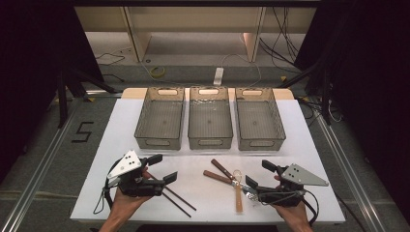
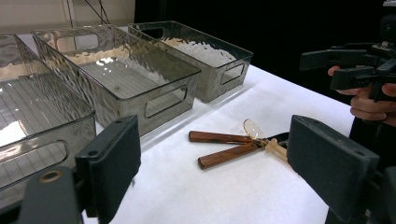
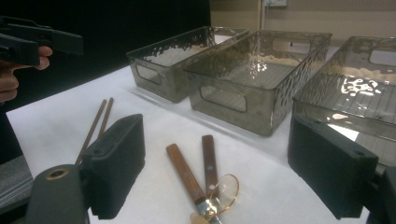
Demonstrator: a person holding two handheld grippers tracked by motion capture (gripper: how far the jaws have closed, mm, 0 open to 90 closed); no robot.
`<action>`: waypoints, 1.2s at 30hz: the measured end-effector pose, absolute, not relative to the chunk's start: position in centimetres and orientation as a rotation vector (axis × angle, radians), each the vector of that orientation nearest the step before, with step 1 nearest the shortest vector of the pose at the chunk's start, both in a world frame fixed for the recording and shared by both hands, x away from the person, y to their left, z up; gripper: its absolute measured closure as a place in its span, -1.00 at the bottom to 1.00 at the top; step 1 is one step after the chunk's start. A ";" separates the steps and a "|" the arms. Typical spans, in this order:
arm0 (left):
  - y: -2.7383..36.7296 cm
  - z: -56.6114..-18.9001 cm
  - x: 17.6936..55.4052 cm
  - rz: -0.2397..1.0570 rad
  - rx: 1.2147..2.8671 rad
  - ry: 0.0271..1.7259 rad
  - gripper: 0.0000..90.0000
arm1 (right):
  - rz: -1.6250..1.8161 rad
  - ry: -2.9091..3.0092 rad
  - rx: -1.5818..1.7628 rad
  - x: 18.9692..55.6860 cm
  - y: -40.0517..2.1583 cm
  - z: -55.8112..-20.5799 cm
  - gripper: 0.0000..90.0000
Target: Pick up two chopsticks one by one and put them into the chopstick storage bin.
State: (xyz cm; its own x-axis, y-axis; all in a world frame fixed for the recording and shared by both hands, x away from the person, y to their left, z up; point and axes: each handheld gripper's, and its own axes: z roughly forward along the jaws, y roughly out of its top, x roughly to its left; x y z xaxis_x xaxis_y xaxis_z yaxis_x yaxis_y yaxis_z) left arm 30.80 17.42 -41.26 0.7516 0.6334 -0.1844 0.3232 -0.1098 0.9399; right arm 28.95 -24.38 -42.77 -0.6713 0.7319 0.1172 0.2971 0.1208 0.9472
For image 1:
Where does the bundle of black cables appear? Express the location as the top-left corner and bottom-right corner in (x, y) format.
(258, 6), (304, 67)

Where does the wooden handled knife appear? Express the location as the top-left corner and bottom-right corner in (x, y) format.
(202, 169), (259, 198)

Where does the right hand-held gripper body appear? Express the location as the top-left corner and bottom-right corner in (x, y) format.
(256, 162), (330, 208)

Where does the white power strip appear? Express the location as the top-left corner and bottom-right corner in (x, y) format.
(213, 67), (225, 87)

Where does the person's left hand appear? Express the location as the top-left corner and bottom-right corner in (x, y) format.
(110, 168), (154, 217)

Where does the person's right hand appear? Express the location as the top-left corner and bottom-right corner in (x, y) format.
(272, 174), (312, 226)

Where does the grey transparent plastic bin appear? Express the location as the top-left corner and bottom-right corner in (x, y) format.
(235, 86), (287, 152)
(133, 86), (186, 151)
(188, 86), (234, 151)

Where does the yellow tape roll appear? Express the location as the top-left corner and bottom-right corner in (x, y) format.
(150, 66), (166, 78)

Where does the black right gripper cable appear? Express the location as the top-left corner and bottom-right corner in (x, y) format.
(302, 188), (321, 226)

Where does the aluminium floor rail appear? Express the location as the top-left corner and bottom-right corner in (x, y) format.
(307, 101), (390, 232)
(0, 96), (91, 232)

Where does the wooden handled fork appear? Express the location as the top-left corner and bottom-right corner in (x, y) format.
(210, 158), (259, 201)

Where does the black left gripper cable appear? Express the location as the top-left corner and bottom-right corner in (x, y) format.
(92, 159), (119, 216)

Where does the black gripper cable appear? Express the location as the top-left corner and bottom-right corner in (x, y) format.
(302, 188), (321, 226)
(92, 159), (119, 216)

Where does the beige shelf unit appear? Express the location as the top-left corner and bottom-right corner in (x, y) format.
(74, 6), (318, 64)

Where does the black metal stand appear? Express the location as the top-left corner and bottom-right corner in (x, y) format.
(278, 59), (334, 126)
(55, 59), (119, 129)

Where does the thin black floor cable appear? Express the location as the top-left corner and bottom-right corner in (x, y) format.
(95, 51), (127, 83)

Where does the clear spoon with beige handle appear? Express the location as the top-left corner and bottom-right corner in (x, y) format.
(232, 169), (244, 214)

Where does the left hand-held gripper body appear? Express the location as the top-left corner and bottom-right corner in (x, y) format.
(104, 149), (166, 198)

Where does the black curtain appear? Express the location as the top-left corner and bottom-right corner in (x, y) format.
(0, 0), (104, 183)
(293, 0), (410, 223)

